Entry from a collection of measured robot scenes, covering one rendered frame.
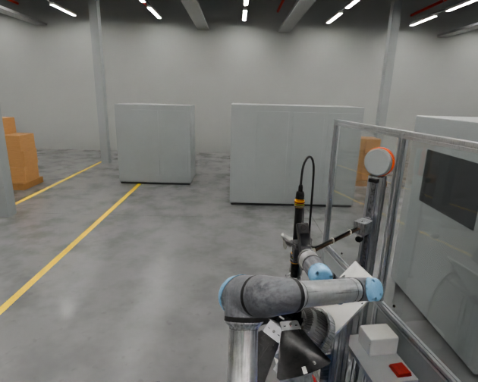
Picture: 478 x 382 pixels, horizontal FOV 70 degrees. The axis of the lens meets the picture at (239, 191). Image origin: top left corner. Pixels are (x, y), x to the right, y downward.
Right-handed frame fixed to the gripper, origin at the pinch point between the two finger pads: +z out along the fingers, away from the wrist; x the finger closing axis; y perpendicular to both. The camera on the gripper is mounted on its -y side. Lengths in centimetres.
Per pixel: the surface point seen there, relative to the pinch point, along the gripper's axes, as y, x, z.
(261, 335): 55, -11, 4
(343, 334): 60, 33, 7
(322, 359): 45, 8, -25
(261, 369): 66, -12, -6
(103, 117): 22, -299, 995
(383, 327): 67, 64, 18
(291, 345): 46.2, -1.6, -14.7
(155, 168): 126, -123, 724
